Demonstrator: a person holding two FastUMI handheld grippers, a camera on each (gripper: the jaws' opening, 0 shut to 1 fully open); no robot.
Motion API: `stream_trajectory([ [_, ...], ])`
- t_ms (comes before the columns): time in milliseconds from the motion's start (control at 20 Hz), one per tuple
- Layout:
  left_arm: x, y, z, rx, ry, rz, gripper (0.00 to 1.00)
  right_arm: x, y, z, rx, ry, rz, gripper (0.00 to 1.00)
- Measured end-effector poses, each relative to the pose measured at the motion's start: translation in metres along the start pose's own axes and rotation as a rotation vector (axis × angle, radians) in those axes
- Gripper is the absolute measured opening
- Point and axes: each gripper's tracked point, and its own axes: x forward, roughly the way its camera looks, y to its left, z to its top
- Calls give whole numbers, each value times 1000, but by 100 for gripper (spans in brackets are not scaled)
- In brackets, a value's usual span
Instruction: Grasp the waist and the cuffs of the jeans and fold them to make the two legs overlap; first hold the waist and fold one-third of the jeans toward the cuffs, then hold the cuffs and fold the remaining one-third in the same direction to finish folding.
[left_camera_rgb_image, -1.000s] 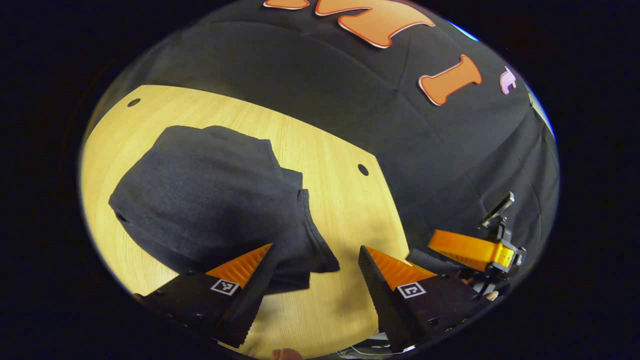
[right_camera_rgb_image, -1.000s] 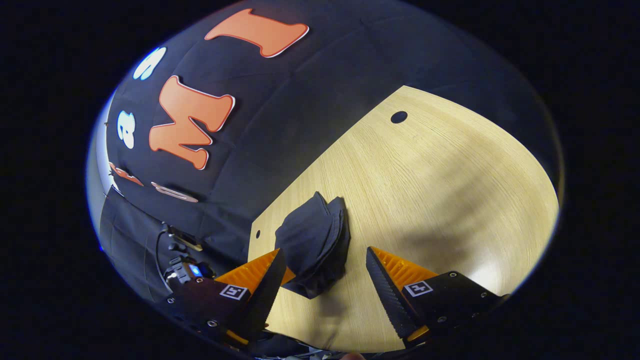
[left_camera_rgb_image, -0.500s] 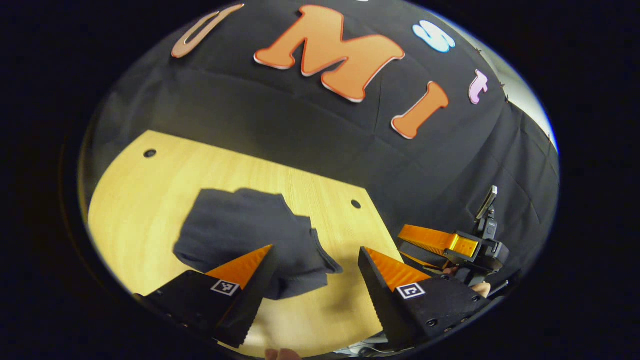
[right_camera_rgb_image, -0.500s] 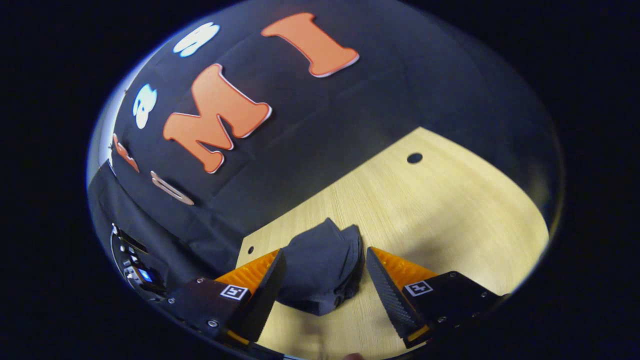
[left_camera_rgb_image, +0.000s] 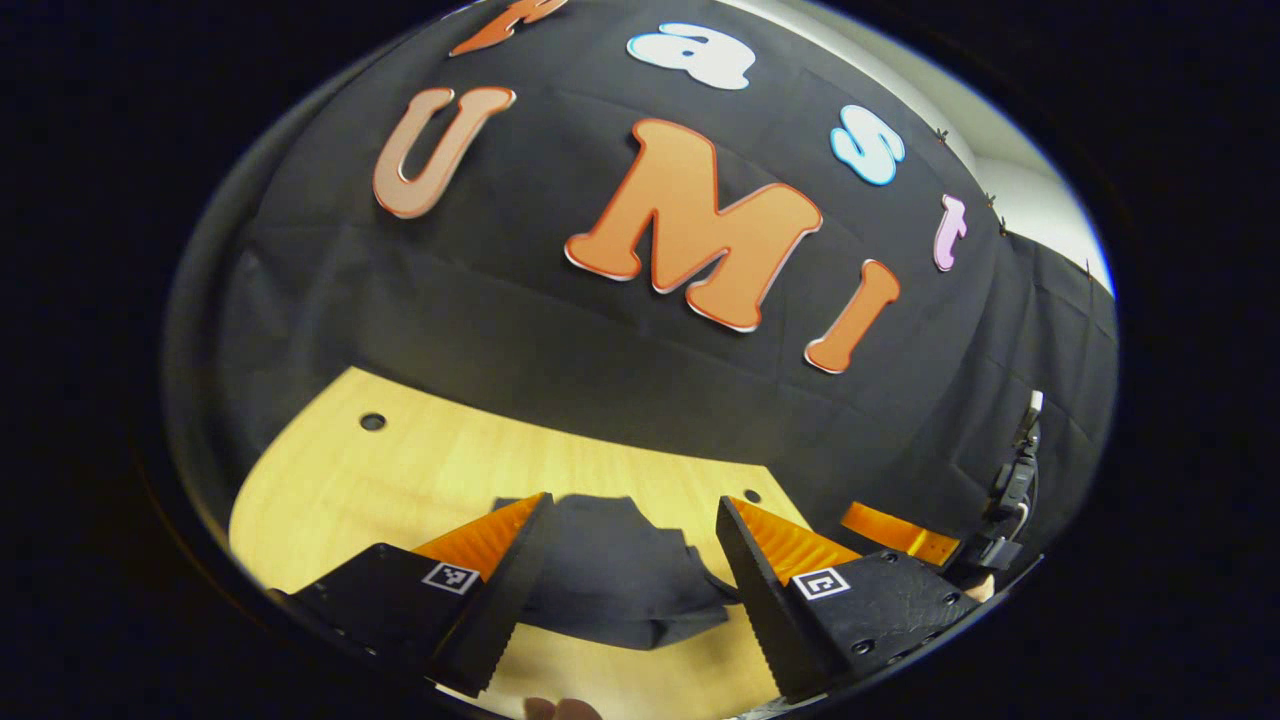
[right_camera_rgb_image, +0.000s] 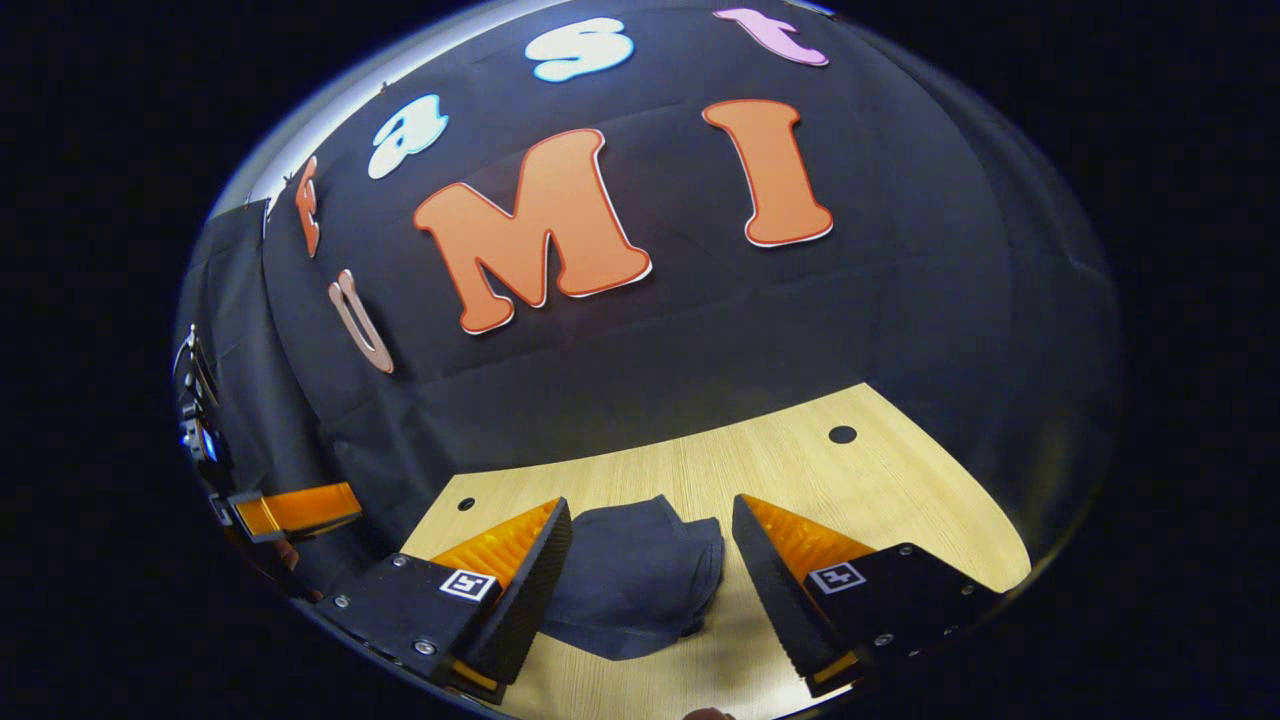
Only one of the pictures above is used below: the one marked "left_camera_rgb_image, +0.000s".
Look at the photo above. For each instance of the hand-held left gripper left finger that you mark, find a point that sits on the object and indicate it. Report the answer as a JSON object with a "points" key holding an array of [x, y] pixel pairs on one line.
{"points": [[505, 610]]}

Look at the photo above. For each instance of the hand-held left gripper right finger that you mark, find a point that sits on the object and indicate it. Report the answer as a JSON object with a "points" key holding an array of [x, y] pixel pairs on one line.
{"points": [[770, 620]]}

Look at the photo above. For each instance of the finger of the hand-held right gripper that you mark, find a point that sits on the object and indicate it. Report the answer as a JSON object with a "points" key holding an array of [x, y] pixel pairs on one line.
{"points": [[890, 528]]}

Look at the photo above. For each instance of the dark blue jeans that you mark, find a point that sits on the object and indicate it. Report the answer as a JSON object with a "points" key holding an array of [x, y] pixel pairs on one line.
{"points": [[620, 580]]}

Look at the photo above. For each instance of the row of small backdrop clips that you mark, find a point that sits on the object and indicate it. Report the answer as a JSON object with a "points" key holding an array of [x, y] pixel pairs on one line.
{"points": [[990, 200]]}

